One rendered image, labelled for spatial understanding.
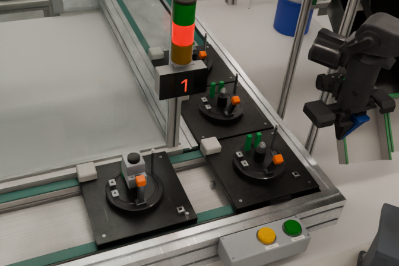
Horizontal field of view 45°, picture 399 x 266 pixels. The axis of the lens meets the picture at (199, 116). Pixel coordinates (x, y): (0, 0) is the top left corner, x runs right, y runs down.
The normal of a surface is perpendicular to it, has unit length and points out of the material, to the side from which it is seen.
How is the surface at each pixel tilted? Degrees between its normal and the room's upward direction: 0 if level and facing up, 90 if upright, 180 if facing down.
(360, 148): 45
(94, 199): 0
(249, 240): 0
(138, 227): 0
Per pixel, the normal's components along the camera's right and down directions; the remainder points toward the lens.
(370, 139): 0.20, -0.09
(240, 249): 0.07, -0.77
